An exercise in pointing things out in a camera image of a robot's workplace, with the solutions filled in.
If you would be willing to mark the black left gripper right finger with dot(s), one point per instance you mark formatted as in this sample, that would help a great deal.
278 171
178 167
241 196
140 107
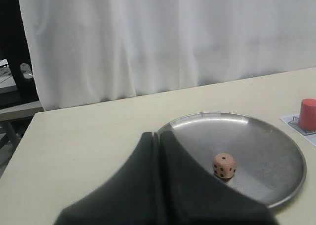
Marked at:
194 197

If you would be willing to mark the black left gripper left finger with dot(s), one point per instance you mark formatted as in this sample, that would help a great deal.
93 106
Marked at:
132 196

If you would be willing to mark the wooden die black pips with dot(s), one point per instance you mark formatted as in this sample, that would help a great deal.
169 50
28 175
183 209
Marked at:
224 165

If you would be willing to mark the red cylinder game piece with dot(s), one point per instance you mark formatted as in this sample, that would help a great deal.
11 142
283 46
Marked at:
307 117

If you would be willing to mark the round steel plate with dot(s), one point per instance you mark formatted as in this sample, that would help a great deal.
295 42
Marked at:
271 168

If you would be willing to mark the paper number game board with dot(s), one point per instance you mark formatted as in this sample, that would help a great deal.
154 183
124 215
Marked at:
292 121

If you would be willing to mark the white curtain backdrop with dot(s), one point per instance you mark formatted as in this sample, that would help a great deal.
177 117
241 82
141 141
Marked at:
90 51

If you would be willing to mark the grey side table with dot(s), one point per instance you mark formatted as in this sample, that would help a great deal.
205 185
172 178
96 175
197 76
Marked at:
15 114

